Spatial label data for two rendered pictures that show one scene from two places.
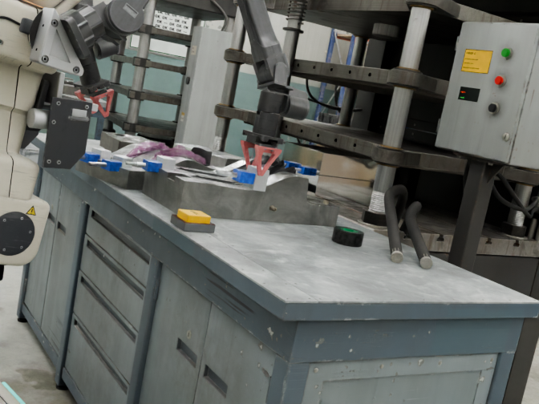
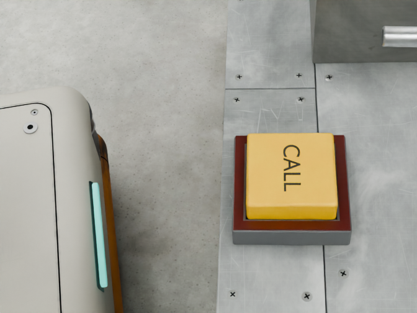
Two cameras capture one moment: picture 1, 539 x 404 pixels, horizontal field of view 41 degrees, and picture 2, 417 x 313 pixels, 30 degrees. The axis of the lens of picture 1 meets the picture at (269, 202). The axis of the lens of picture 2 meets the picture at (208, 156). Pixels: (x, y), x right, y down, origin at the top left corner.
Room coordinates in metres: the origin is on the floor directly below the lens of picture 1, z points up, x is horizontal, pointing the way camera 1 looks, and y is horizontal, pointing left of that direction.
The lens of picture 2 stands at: (1.39, 0.02, 1.27)
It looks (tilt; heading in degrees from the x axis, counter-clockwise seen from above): 55 degrees down; 41
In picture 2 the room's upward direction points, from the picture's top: 7 degrees counter-clockwise
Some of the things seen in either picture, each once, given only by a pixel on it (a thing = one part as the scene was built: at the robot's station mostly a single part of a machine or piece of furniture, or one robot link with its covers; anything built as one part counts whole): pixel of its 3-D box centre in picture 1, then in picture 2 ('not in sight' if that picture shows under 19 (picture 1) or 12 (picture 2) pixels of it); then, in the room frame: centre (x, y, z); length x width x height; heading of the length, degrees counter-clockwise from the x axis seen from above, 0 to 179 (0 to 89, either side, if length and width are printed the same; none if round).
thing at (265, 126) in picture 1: (265, 127); not in sight; (1.75, 0.05, 1.06); 0.10 x 0.07 x 0.07; 32
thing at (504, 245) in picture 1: (351, 199); not in sight; (2.98, -0.34, 0.76); 1.30 x 0.84 x 0.07; 33
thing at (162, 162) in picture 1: (148, 165); not in sight; (1.91, 0.34, 0.89); 0.13 x 0.05 x 0.05; 122
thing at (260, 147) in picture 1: (261, 155); not in sight; (1.74, 0.04, 0.99); 0.07 x 0.07 x 0.09; 32
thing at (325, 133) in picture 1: (364, 155); not in sight; (2.97, -0.35, 0.96); 1.29 x 0.83 x 0.18; 33
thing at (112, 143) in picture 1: (136, 149); not in sight; (2.67, 0.53, 0.84); 0.20 x 0.15 x 0.07; 123
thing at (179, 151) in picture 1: (170, 151); not in sight; (2.25, 0.34, 0.90); 0.26 x 0.18 x 0.08; 140
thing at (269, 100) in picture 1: (272, 103); not in sight; (1.76, 0.04, 1.12); 0.07 x 0.06 x 0.07; 122
